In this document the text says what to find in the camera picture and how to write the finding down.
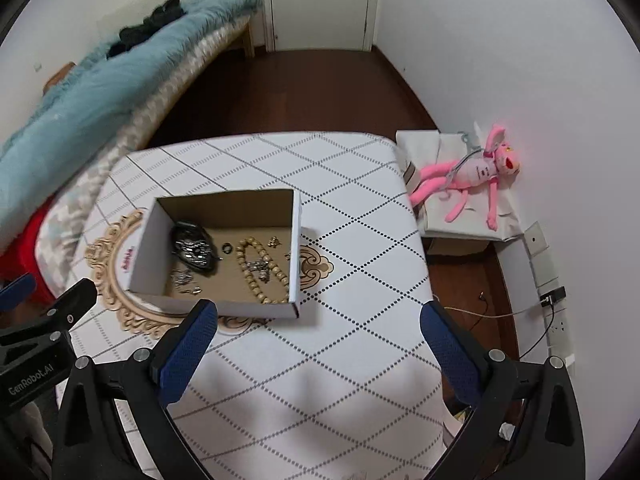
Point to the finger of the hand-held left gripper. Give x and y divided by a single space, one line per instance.
15 292
75 300

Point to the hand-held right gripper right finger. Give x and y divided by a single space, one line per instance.
450 355

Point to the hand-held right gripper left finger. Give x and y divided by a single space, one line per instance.
187 355

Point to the black wrist band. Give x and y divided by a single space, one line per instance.
186 224

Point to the small gold earring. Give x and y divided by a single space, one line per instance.
273 242

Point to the red blanket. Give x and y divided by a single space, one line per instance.
25 250

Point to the black charger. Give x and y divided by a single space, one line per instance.
552 296

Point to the diamond pattern tablecloth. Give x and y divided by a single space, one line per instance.
350 285

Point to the pink plush toy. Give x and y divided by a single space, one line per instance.
475 170

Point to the light blue quilt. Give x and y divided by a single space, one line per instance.
100 95

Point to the brown wooden bed part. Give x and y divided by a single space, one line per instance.
59 77

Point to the black clothing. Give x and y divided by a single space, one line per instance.
145 30

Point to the wooden bed leg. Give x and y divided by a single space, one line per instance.
248 40

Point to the white door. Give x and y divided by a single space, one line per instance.
320 5

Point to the wall socket strip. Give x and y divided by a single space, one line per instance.
537 240

